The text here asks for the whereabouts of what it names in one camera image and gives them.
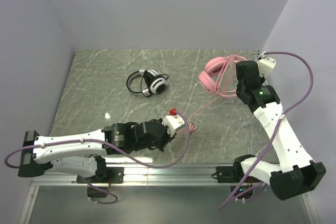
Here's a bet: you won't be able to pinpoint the white and black headphones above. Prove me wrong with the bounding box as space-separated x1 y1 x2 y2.
126 69 169 98

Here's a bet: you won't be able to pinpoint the black headphone cable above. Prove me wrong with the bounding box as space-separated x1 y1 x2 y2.
139 73 169 98

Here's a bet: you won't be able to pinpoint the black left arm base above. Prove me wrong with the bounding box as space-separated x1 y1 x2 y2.
76 167 124 205

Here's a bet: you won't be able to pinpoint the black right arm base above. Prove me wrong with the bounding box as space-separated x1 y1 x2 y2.
211 165 260 196

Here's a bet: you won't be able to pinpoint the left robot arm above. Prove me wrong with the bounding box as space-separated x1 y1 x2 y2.
18 115 185 181

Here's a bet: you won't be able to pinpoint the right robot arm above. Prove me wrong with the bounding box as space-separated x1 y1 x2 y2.
234 61 326 200

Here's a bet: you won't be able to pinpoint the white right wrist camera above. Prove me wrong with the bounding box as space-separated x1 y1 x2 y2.
257 55 277 79

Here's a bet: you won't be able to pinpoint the aluminium right side rail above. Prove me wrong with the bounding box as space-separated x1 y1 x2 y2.
251 50 286 135

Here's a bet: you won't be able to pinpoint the aluminium rail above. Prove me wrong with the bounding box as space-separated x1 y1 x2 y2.
31 163 308 187
251 50 286 135

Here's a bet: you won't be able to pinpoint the aluminium front rail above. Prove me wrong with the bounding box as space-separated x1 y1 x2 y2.
31 163 308 187

